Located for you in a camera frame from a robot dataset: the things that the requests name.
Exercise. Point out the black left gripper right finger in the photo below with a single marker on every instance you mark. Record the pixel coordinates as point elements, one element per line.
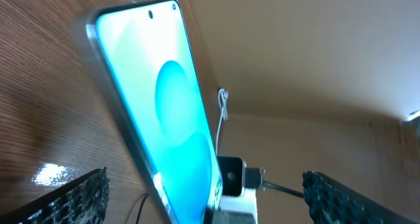
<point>330,201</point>

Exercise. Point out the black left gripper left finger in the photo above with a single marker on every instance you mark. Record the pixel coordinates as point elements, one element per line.
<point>81,201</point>

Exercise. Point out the cyan screen smartphone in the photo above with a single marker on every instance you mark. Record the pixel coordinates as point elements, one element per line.
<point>139,57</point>

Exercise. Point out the white power strip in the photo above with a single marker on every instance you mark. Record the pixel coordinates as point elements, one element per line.
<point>241,210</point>

